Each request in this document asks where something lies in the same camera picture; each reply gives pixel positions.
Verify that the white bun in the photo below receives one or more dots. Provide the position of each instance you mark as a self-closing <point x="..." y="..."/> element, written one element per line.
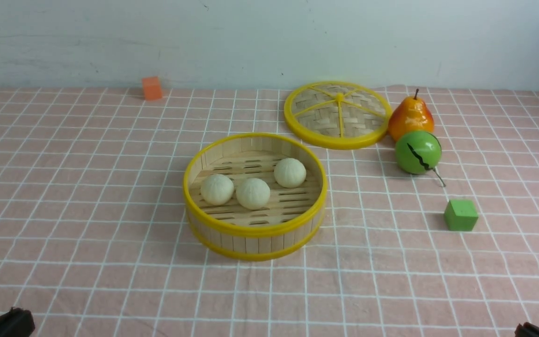
<point x="290" y="173"/>
<point x="217" y="189"/>
<point x="253" y="193"/>

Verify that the yellow bamboo steamer tray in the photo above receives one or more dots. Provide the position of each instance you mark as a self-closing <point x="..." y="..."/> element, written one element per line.
<point x="289" y="220"/>

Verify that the yellow bamboo steamer lid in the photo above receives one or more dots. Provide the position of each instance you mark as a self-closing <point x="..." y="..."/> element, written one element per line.
<point x="337" y="115"/>

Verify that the orange cube block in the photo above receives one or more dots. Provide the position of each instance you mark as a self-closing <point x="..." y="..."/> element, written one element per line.
<point x="152" y="88"/>

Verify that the green toy watermelon ball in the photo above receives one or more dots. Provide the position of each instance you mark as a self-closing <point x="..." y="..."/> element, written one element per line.
<point x="419" y="152"/>

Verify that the orange yellow toy pear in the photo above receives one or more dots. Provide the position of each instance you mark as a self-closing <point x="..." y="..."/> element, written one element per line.
<point x="411" y="115"/>

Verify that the pink checkered tablecloth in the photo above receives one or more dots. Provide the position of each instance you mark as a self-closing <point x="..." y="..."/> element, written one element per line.
<point x="94" y="239"/>

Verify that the green cube block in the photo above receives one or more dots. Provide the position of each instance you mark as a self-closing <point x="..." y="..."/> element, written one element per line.
<point x="461" y="215"/>

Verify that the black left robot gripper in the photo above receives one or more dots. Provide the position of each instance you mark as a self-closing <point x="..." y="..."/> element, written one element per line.
<point x="17" y="322"/>

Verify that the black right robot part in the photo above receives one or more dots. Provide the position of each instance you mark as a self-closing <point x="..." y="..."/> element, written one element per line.
<point x="527" y="330"/>

